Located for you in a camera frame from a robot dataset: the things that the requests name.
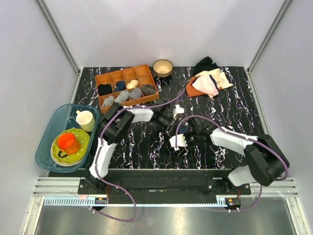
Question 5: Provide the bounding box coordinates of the blue striped underwear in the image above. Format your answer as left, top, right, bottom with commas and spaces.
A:
178, 123, 192, 135

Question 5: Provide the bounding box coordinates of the orange wooden divider tray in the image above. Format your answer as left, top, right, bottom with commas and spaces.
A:
95, 64, 159, 113

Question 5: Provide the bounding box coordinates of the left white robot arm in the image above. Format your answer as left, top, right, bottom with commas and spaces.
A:
86, 102, 178, 194

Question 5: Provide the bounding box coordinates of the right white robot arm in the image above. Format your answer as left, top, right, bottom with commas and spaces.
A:
184, 115, 290, 194

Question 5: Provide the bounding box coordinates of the blue-grey striped rolled underwear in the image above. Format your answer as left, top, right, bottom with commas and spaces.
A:
129, 87, 143, 100

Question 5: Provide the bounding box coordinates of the grey striped rolled underwear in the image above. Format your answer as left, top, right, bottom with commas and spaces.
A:
114, 90, 130, 103

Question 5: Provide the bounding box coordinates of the peach rolled underwear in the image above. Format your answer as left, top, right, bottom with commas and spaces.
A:
126, 79, 139, 90

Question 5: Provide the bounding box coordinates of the pink underwear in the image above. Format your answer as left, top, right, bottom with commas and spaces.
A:
191, 75, 219, 97

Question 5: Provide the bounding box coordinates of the navy rolled underwear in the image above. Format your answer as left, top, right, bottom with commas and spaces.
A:
114, 80, 126, 92

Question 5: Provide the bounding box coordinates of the light grey rolled underwear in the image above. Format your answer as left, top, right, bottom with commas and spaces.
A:
101, 95, 114, 107

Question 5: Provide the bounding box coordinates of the cream underwear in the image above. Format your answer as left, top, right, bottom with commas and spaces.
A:
196, 69, 233, 90

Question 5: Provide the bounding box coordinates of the black rolled underwear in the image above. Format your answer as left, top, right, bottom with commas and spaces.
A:
98, 84, 112, 96

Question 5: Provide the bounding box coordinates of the orange cloth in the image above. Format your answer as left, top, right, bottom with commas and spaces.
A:
185, 76, 205, 97

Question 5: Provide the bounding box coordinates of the beige ceramic bowl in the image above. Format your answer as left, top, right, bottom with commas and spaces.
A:
153, 59, 173, 77

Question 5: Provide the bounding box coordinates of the black garment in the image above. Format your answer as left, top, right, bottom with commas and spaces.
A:
193, 56, 220, 76

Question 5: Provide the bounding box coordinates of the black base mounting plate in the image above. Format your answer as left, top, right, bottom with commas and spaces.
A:
78, 168, 251, 199

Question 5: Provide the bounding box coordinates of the cream ceramic mug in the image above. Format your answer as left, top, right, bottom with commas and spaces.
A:
75, 110, 95, 132

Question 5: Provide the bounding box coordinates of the yellow-green dotted plate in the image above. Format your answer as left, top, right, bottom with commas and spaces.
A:
50, 128, 90, 167

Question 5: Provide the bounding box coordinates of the orange cup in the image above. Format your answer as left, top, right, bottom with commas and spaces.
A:
57, 132, 81, 158

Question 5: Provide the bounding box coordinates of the teal plastic bin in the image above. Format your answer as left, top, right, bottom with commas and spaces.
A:
35, 104, 100, 173

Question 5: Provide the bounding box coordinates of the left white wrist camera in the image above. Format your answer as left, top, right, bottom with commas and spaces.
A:
173, 104, 184, 118

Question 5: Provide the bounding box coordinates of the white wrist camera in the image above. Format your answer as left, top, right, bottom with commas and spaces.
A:
169, 134, 187, 151
173, 104, 184, 118

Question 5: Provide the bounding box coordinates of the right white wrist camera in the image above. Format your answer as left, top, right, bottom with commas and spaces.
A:
169, 134, 187, 151

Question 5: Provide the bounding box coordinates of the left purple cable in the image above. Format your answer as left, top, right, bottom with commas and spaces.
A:
94, 88, 186, 222

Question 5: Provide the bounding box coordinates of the aluminium frame rail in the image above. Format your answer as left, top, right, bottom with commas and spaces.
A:
35, 0, 80, 75

